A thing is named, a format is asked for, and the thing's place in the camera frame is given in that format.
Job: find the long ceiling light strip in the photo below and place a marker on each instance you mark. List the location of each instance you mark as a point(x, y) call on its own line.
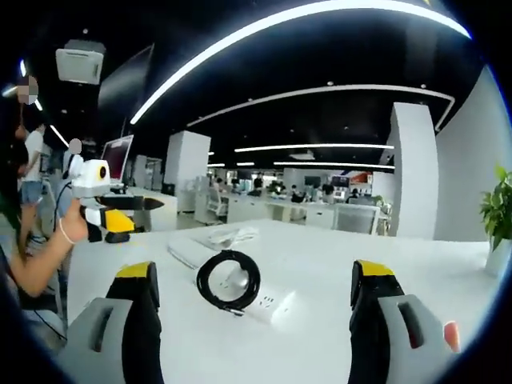
point(280, 18)

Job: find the white desk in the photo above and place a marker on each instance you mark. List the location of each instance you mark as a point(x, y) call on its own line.
point(256, 352)

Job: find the person's left hand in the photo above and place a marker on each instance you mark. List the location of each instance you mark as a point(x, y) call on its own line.
point(76, 224)

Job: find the white mesh office chair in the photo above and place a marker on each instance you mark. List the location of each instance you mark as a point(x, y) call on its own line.
point(356, 219)

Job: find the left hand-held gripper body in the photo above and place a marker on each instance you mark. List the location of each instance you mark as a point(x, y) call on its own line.
point(90, 182)

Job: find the person's right hand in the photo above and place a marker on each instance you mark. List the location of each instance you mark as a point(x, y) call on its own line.
point(453, 338)

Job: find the white power strip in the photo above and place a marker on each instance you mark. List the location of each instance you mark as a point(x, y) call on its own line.
point(276, 308)

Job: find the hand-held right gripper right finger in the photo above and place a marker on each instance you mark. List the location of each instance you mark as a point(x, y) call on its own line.
point(376, 340)

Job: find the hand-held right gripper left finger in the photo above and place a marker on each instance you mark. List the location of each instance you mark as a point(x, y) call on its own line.
point(136, 340)

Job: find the potted green plant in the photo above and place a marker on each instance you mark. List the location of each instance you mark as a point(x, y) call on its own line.
point(498, 208)

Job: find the white wrist band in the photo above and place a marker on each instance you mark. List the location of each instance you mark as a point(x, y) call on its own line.
point(66, 234)

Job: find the person's dark hair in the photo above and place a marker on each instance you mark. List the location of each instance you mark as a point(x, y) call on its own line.
point(10, 180)

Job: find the ceiling air conditioner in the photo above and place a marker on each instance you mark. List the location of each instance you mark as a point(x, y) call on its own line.
point(80, 62)

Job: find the computer monitor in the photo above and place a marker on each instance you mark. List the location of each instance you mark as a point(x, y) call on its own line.
point(118, 158)

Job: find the row of white office desks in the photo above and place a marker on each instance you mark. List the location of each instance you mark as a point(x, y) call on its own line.
point(280, 212)

